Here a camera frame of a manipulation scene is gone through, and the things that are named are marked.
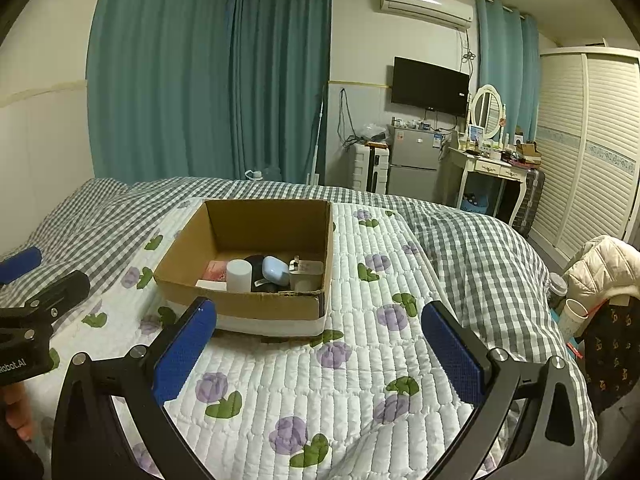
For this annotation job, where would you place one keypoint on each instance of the small silver fridge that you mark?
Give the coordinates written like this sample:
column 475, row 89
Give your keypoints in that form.
column 412, row 160

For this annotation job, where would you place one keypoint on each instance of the dark suitcase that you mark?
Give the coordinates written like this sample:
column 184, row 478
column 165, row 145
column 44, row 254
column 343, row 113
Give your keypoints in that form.
column 530, row 200

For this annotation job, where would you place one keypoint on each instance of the grey power adapter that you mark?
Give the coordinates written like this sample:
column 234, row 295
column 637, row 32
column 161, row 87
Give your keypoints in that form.
column 306, row 277

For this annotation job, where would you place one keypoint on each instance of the white cylindrical bottle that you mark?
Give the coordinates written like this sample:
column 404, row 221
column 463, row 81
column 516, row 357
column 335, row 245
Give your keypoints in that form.
column 239, row 275

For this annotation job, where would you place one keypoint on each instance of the brown box on dresser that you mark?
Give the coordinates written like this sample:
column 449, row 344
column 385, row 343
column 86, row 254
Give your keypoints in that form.
column 527, row 152

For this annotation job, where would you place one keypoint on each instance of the white upright pole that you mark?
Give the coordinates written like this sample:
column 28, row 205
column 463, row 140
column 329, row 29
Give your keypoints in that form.
column 316, row 135

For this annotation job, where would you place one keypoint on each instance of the black rectangular box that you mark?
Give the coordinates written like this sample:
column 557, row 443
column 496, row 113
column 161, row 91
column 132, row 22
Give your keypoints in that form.
column 260, row 267

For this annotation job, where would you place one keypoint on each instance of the person's left hand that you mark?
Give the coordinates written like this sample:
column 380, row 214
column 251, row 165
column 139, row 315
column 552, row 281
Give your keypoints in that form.
column 17, row 410

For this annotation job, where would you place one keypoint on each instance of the grey cup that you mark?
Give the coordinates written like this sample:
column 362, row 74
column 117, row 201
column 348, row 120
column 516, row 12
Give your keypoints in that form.
column 556, row 290

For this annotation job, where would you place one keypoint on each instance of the cream puffer jacket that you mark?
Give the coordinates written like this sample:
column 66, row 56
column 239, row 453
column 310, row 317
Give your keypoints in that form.
column 605, row 265

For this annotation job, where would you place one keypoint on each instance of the white louvered wardrobe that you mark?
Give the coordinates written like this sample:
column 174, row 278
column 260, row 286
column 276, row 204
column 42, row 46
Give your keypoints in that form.
column 585, row 150

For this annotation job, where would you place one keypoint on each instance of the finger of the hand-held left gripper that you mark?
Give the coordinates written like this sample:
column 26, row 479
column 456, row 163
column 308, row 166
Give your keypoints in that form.
column 20, row 262
column 60, row 290

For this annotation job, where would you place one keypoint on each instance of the brown cardboard box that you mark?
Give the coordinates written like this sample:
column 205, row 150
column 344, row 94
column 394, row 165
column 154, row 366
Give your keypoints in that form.
column 270, row 225

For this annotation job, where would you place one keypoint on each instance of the floral quilted mat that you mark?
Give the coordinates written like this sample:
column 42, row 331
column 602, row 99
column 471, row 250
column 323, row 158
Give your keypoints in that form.
column 310, row 400

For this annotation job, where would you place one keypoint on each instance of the blue basket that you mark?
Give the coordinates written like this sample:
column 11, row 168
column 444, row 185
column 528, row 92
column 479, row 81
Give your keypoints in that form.
column 475, row 204

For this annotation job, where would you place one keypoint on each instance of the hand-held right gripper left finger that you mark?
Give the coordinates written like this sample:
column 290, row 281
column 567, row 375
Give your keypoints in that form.
column 182, row 355

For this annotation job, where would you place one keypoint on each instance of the dark patterned garment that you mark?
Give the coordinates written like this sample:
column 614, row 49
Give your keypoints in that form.
column 615, row 355

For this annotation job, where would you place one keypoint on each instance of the white cup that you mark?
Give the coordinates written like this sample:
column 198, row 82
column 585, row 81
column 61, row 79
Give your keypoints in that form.
column 572, row 317

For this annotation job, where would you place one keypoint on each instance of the reddish packet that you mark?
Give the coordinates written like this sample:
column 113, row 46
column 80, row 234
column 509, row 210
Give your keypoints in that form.
column 215, row 271

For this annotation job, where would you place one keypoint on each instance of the white dressing table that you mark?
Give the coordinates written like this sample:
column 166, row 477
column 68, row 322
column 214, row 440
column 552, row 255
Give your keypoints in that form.
column 480, row 167

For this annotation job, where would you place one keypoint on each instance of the checked blanket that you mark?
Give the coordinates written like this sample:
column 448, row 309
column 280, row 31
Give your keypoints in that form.
column 475, row 260

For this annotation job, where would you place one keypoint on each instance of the white air conditioner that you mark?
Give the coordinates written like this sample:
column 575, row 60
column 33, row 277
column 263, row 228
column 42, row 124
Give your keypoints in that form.
column 425, row 7

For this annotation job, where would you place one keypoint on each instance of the clear water jug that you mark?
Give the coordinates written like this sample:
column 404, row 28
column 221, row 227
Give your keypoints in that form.
column 262, row 173

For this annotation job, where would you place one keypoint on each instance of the black wall television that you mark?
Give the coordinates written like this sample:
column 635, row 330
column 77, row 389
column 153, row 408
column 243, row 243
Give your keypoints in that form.
column 430, row 85

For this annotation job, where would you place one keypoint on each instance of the small rounded earbuds case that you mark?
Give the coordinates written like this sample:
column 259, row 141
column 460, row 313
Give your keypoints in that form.
column 276, row 271

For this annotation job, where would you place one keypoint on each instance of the green curtain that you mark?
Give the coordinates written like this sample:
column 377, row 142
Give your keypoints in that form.
column 155, row 70
column 505, row 60
column 280, row 80

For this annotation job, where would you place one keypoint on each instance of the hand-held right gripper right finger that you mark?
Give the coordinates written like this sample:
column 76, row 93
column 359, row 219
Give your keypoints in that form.
column 455, row 355

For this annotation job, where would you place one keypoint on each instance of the white hard suitcase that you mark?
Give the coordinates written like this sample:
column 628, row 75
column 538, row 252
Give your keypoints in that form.
column 369, row 167

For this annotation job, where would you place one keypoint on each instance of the oval white vanity mirror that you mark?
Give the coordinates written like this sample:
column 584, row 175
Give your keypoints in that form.
column 487, row 110

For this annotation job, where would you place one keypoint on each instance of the clear plastic bag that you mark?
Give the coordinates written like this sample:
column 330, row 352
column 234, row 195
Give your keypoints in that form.
column 375, row 132

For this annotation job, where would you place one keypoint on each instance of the person's left forearm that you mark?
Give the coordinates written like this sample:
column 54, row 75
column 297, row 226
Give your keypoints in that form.
column 17, row 460

